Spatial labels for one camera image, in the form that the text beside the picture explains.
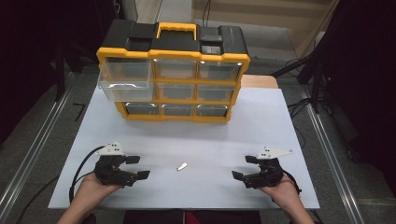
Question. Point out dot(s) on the transparent plastic drawer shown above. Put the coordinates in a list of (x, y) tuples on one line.
[(127, 87)]

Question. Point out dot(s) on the yellow black drawer cabinet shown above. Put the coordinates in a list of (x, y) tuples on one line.
[(174, 40)]

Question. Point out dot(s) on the small white block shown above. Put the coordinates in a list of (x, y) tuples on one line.
[(181, 166)]

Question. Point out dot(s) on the group of clear small drawers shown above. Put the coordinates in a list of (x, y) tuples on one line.
[(183, 70)]

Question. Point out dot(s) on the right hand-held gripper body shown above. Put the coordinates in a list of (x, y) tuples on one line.
[(270, 172)]

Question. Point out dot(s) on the dark curtain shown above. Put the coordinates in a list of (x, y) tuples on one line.
[(367, 77), (28, 46)]

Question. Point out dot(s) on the person's right hand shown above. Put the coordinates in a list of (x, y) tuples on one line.
[(283, 192)]

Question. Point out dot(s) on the aluminium floor rail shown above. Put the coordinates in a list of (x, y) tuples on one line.
[(34, 152), (334, 165)]

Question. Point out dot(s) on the black metal stand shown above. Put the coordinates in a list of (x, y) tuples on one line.
[(314, 81)]

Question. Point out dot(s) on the person's left hand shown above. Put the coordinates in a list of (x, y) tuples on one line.
[(91, 191)]

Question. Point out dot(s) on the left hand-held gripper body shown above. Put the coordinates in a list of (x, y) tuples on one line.
[(109, 169)]

